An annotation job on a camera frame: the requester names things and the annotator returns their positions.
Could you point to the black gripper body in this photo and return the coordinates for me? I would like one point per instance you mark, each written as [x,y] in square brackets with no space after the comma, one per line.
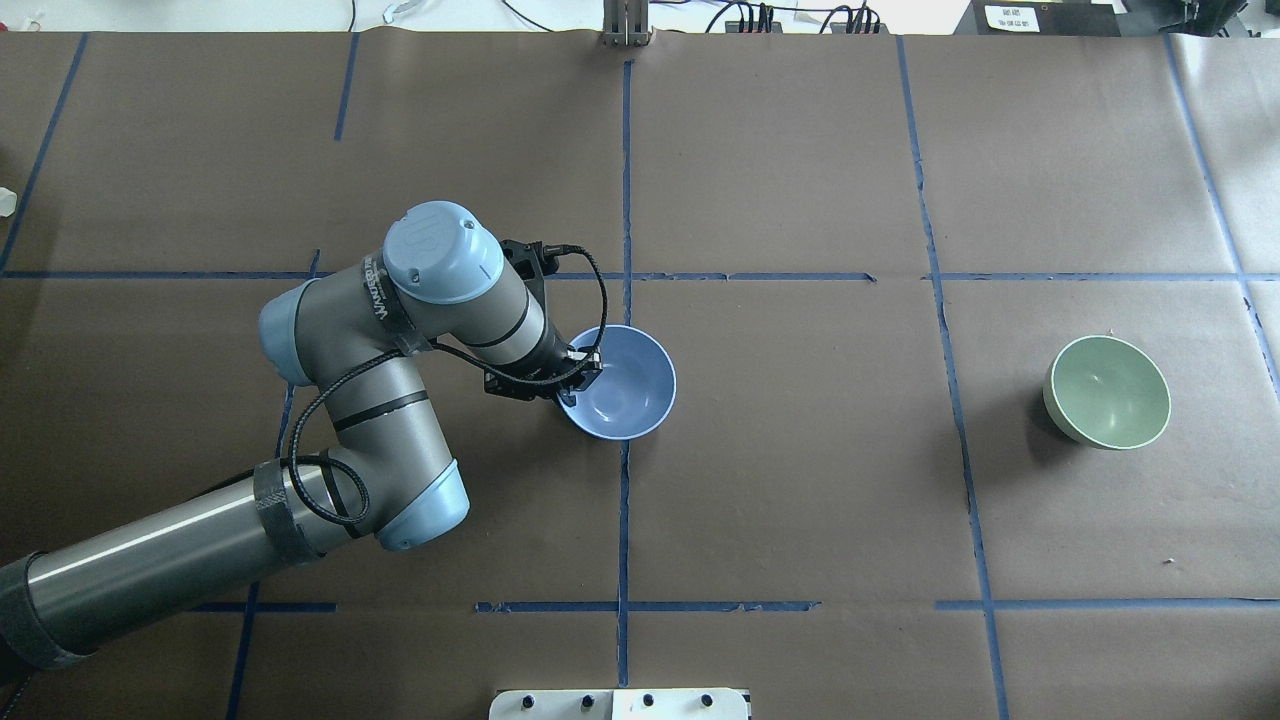
[556,361]

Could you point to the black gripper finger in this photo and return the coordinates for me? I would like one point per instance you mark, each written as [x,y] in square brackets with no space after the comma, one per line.
[576,382]

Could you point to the blue bowl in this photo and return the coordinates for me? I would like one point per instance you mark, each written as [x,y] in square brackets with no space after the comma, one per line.
[635,392]

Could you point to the green bowl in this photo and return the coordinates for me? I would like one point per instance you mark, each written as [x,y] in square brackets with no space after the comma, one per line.
[1103,392]

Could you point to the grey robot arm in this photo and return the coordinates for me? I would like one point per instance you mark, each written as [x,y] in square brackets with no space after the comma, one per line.
[366,457]

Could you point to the crossing blue tape strip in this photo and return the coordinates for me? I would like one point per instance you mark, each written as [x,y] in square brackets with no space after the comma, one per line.
[175,275]

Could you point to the white box with knobs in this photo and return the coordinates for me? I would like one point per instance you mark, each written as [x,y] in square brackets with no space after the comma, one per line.
[623,703]

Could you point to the black power strip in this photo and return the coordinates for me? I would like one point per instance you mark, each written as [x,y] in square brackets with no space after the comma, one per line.
[760,18]

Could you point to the black box with label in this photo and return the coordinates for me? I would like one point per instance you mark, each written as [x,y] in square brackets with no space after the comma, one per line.
[1041,18]

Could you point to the grey metal post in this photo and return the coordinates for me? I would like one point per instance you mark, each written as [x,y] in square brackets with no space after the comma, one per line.
[626,23]

